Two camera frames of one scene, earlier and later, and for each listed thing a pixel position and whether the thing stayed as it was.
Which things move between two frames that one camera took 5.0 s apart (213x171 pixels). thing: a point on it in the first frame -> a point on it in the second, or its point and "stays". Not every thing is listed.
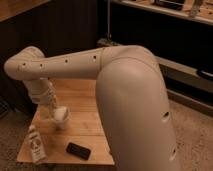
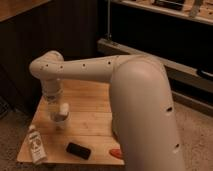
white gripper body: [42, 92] -> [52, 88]
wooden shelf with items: [197, 10] stays
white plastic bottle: [37, 148] stays
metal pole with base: [108, 41] stays
